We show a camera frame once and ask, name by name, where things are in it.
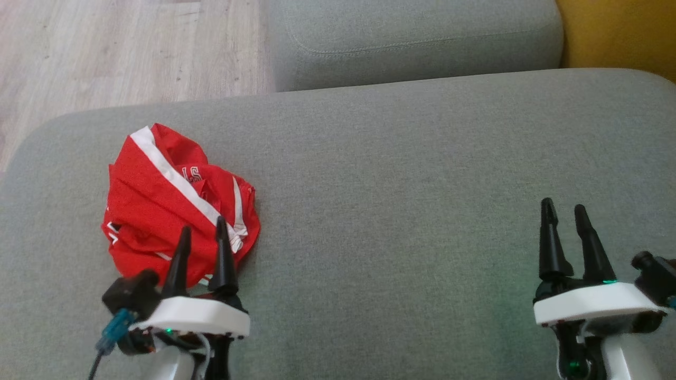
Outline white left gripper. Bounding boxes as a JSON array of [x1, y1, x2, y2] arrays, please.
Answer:
[[119, 215, 251, 352]]

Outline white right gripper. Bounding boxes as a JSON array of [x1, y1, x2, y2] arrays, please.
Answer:
[[533, 198, 669, 339]]

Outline red and white Bulls jersey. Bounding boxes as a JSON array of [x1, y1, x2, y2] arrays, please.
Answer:
[[101, 208, 212, 289]]

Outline red shorts with white stripe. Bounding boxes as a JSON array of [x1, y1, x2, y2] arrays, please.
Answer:
[[105, 123, 261, 264]]

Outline grey sofa seat cushion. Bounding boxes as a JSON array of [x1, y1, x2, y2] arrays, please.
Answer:
[[0, 68, 676, 380]]

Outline mustard yellow panel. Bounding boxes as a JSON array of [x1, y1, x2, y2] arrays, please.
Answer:
[[555, 0, 676, 83]]

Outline grey sofa back cushion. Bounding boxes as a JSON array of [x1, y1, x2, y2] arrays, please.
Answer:
[[266, 0, 565, 93]]

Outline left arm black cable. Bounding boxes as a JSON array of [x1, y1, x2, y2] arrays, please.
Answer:
[[89, 309, 139, 380]]

